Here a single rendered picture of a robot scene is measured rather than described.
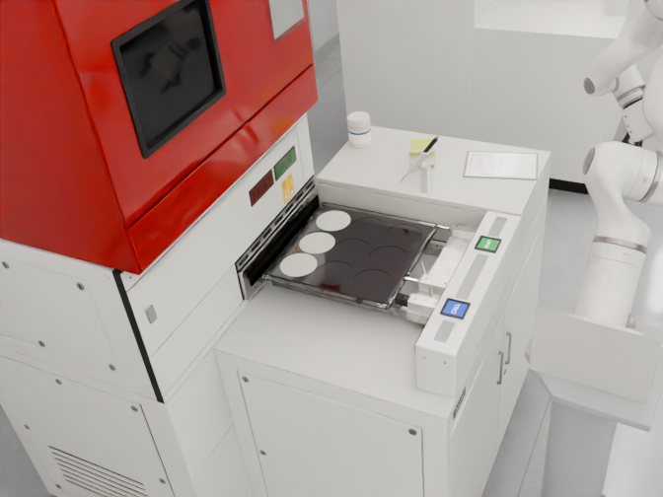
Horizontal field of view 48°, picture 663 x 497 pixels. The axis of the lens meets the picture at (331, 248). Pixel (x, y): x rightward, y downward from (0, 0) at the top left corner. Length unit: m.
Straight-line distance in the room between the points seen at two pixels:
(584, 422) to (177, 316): 1.00
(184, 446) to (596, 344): 1.02
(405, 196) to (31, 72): 1.12
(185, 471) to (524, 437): 1.23
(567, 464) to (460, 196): 0.76
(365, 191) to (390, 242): 0.21
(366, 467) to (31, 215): 1.02
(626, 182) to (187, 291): 1.03
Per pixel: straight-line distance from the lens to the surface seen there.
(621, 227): 1.78
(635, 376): 1.75
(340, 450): 1.98
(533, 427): 2.78
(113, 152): 1.43
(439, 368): 1.69
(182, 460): 2.01
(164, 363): 1.79
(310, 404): 1.90
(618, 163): 1.79
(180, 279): 1.75
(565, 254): 3.51
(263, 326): 1.97
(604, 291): 1.76
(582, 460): 2.05
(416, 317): 1.87
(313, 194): 2.23
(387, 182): 2.19
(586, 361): 1.76
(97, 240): 1.57
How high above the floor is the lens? 2.14
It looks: 37 degrees down
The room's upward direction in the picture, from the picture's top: 7 degrees counter-clockwise
